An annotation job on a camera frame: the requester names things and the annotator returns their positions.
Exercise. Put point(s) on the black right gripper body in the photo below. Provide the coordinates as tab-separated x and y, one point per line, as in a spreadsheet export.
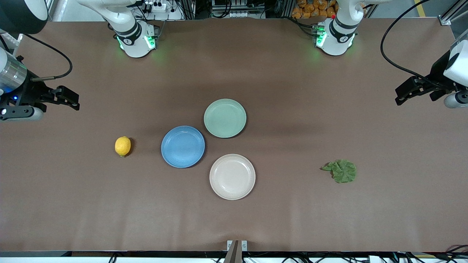
26	94

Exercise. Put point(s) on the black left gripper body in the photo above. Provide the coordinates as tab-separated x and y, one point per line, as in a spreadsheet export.
437	75

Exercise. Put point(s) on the yellow lemon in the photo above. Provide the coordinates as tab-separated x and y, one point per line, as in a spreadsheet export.
123	146

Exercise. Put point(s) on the green lettuce leaf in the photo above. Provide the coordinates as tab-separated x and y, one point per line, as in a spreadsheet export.
342	171

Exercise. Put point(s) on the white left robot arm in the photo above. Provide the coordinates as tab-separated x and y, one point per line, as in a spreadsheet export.
338	36

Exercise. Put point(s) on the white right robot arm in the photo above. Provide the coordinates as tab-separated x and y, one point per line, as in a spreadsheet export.
135	40

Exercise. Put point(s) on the orange packaged goods pile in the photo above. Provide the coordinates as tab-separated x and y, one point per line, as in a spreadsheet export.
312	9

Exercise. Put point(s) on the blue round plate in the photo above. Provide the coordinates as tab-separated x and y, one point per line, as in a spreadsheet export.
182	147

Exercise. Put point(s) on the white power strip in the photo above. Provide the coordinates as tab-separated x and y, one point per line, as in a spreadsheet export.
155	6

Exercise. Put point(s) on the mint green round plate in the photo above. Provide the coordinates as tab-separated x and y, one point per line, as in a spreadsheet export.
225	118

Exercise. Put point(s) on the beige round plate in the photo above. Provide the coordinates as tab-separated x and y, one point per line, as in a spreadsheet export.
232	177

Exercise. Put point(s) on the aluminium frame profile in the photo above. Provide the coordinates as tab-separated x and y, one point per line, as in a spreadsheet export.
453	11

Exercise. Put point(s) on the metal table edge bracket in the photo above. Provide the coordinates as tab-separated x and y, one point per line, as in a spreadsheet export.
237	245

